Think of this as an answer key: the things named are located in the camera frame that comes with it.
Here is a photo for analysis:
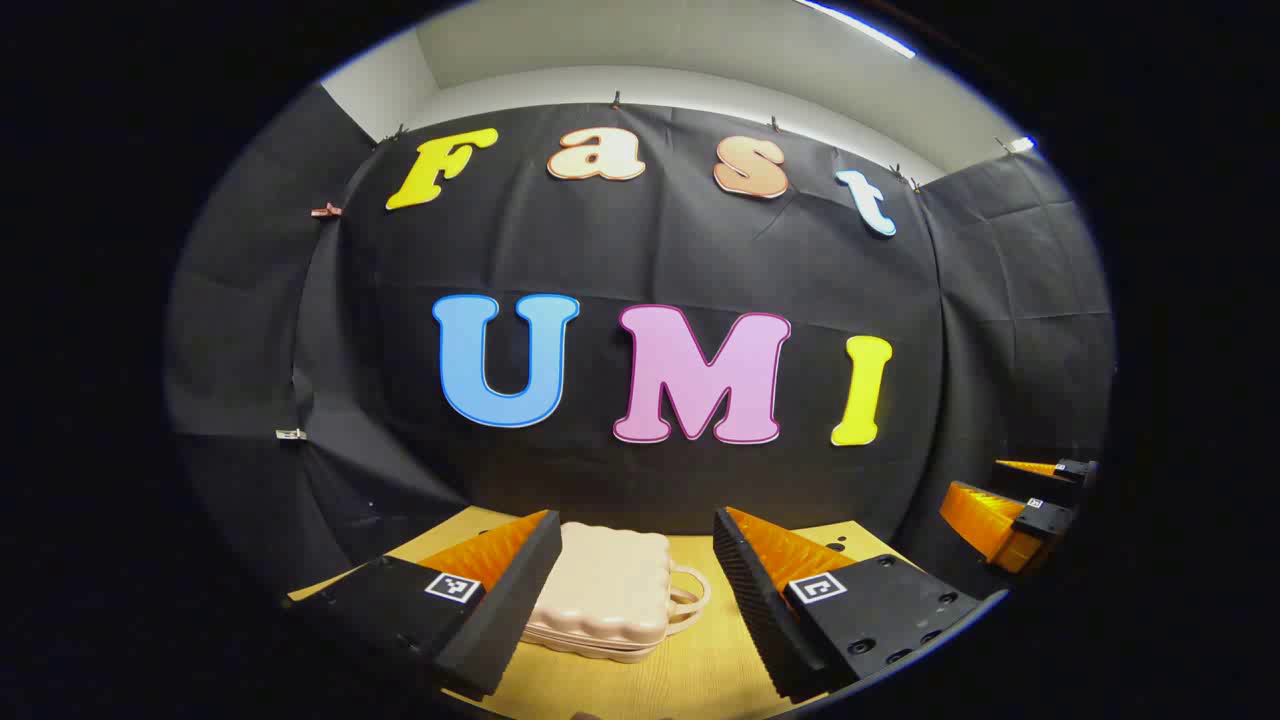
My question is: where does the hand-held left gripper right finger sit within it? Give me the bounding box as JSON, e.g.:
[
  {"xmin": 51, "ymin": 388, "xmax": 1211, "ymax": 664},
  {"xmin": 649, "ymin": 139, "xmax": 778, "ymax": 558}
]
[{"xmin": 712, "ymin": 506, "xmax": 986, "ymax": 704}]

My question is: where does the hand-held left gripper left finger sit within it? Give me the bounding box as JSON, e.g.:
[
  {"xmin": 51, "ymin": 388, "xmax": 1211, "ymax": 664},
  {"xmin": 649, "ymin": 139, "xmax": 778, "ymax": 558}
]
[{"xmin": 285, "ymin": 510, "xmax": 563, "ymax": 701}]

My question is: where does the pale pink suitcase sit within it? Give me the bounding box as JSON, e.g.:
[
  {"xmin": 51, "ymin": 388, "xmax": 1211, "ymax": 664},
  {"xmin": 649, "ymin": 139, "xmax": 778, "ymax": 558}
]
[{"xmin": 520, "ymin": 520, "xmax": 711, "ymax": 666}]

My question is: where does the black backdrop cloth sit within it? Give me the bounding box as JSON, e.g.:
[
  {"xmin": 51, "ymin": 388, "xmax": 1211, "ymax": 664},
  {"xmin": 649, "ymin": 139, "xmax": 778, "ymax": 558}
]
[{"xmin": 165, "ymin": 85, "xmax": 1116, "ymax": 601}]

